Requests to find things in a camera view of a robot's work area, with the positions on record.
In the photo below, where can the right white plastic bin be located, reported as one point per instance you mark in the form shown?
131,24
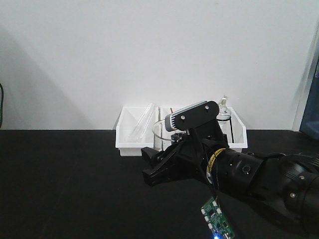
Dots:
240,133

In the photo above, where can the left white plastic bin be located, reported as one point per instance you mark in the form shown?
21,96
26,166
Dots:
128,119

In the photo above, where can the black wire tripod stand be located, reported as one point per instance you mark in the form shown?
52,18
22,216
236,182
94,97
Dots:
231,129

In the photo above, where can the clear glass test tubes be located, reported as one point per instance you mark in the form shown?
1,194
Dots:
140,128

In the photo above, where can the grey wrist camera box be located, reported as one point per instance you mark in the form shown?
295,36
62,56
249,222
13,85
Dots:
192,116

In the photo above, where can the green circuit board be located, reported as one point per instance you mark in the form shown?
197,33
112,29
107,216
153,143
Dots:
216,221

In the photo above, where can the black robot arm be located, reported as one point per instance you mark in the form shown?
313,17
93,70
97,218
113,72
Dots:
283,189

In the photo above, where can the clear glass beaker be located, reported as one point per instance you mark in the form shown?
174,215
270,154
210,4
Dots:
162,137

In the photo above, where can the white plastic bin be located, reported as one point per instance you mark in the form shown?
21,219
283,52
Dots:
164,111
240,133
128,119

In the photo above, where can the middle white plastic bin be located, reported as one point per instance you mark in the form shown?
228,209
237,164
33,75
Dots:
164,111

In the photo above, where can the blue cabinet at right edge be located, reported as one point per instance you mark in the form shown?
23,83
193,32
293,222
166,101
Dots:
310,120

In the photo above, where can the glass alcohol burner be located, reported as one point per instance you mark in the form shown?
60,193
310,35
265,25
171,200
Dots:
224,113

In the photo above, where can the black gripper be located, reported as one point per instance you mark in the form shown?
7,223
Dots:
192,154

